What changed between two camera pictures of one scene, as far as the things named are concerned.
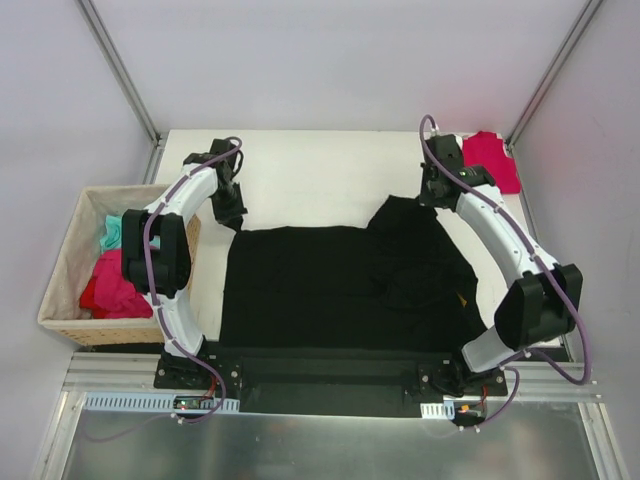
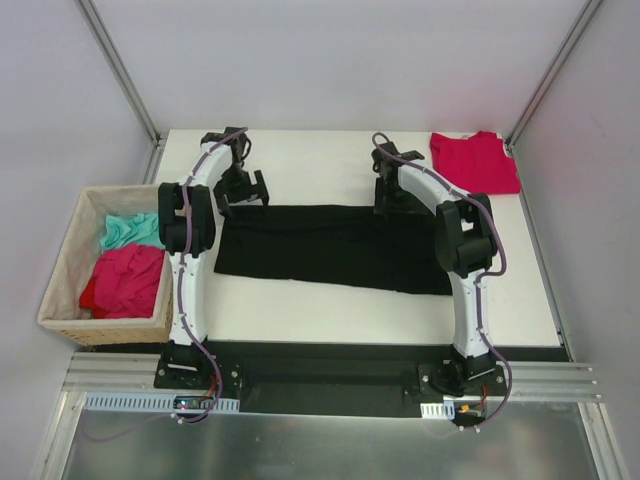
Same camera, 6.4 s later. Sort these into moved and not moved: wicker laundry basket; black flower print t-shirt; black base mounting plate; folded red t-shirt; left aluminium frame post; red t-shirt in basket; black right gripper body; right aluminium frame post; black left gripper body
Moved: black right gripper body; black flower print t-shirt; black left gripper body
Not moved: folded red t-shirt; right aluminium frame post; black base mounting plate; red t-shirt in basket; wicker laundry basket; left aluminium frame post
